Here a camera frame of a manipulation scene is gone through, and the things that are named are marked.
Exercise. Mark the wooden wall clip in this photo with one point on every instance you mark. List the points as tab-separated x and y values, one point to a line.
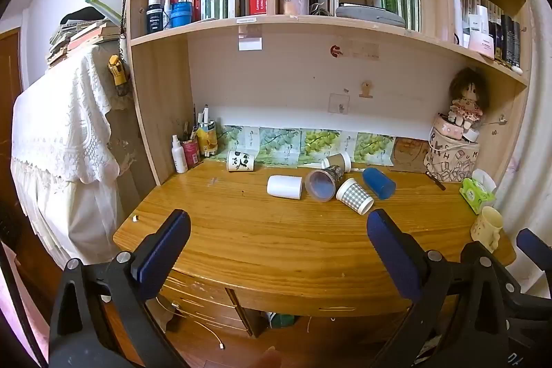
365	89

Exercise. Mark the wooden desk drawer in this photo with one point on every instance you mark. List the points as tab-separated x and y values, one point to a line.
205	299

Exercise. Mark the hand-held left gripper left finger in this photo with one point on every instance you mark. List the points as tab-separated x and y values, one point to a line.
166	247

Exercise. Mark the blue plastic cup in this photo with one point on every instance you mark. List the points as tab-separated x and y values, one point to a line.
379	183

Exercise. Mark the panda print mug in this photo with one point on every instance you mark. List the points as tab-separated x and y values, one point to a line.
240	161

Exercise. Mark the white spray bottle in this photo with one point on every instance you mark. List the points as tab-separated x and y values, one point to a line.
179	156

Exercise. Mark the red pen holder can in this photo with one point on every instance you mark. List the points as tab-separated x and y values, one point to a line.
191	152

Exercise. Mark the wooden desk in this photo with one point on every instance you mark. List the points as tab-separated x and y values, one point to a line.
280	251

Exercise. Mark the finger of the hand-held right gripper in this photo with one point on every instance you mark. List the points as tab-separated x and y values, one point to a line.
534	244

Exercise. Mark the person's left hand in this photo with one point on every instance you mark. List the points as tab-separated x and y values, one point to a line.
269	358

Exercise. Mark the brown wooden door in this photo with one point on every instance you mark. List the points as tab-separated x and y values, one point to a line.
8	62

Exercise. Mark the dark pen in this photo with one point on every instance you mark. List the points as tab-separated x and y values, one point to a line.
435	180

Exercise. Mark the yellow pen holder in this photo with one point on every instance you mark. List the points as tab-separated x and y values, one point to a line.
207	139

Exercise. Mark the green tissue pack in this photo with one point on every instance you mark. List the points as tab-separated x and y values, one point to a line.
475	194

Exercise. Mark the grey pouch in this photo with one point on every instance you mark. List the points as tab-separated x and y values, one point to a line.
370	15

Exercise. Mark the clear adhesive hook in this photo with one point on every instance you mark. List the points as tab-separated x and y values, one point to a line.
339	105

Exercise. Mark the small white bottle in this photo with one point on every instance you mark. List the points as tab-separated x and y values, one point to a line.
166	9

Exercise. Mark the red sticker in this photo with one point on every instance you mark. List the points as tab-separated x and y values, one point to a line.
335	50

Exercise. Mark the checkered paper cup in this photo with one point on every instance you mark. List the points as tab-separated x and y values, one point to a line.
354	196

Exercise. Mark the plain white cup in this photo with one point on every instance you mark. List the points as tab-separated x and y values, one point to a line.
284	187

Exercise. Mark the brown paper sheet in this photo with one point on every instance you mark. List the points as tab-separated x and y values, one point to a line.
407	152

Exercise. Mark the brown paper cup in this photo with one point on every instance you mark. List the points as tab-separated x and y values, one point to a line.
337	162

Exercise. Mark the blue jar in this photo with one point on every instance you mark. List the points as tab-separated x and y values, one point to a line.
181	13

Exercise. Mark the dark patterned cup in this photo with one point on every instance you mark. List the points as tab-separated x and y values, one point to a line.
322	183

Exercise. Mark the wooden bookshelf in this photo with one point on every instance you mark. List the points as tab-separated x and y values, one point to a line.
159	92

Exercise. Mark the brown haired rag doll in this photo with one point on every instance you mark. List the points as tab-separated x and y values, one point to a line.
466	100

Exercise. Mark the stack of old books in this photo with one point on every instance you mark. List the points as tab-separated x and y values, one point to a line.
80	37

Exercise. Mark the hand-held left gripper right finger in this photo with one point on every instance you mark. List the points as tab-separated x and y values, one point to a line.
394	256

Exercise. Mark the white lace cloth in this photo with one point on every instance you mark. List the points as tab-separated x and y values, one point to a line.
64	135

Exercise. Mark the yellow toy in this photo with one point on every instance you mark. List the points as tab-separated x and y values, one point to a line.
116	70

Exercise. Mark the row of cosmetic boxes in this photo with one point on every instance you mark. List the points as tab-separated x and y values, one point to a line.
485	27

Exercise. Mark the grape print paper strip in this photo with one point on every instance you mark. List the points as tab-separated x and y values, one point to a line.
302	144

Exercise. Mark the pink round box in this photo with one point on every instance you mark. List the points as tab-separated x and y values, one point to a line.
450	129

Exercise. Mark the letter print fabric bag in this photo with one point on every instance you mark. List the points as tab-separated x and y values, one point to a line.
450	162

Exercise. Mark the black bottle white cap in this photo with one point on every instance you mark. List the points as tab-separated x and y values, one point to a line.
153	13

